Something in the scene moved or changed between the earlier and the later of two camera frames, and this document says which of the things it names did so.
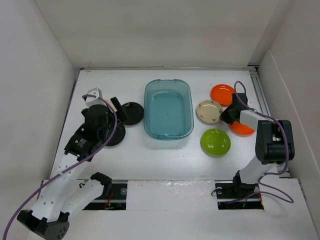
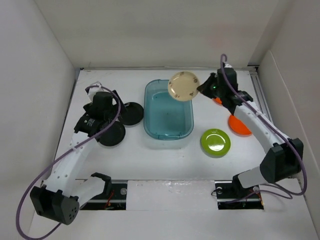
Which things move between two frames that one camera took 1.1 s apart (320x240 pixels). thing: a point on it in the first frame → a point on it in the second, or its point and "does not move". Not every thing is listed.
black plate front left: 117,136 does not move
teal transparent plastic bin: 168,111 does not move
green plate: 215,142 does not move
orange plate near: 240,129 does not move
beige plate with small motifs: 208,111 → 183,86
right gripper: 225,117 → 204,88
